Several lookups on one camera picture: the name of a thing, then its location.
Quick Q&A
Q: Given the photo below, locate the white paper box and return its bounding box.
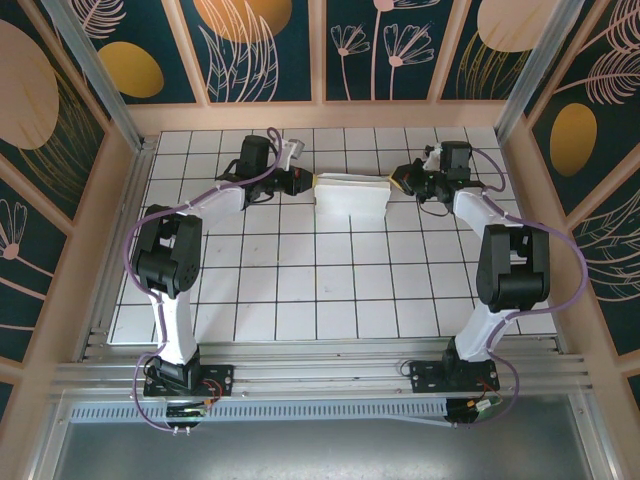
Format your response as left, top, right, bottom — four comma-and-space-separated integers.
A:
314, 172, 392, 219

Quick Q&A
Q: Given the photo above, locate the grey metal sheet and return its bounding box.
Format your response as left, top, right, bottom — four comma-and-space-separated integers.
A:
49, 394, 616, 480

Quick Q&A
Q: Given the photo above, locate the slim aluminium edge rail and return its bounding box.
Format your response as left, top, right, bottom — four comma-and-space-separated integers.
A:
74, 137, 159, 362

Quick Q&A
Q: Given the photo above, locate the aluminium corner post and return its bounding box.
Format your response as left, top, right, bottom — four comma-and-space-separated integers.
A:
493, 0, 587, 136
39, 0, 147, 151

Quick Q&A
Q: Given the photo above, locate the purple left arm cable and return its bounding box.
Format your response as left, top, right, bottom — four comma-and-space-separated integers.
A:
124, 126, 286, 435

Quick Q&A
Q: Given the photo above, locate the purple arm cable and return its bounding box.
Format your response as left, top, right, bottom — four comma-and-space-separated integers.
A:
469, 147, 589, 429
124, 126, 286, 435

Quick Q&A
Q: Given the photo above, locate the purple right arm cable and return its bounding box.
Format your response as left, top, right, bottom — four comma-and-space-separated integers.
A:
469, 147, 589, 429

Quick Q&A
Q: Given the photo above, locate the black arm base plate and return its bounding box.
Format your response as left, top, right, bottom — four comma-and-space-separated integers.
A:
408, 359, 501, 392
143, 364, 236, 397

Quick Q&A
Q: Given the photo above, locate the wide aluminium rail bed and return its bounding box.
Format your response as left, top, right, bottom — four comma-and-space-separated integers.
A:
49, 335, 596, 401

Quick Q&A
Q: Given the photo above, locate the control board with wires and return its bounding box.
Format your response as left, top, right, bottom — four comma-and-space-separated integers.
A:
164, 399, 211, 420
447, 396, 505, 427

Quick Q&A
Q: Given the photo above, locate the grey slotted cable duct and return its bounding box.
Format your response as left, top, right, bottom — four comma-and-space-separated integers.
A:
69, 397, 451, 427

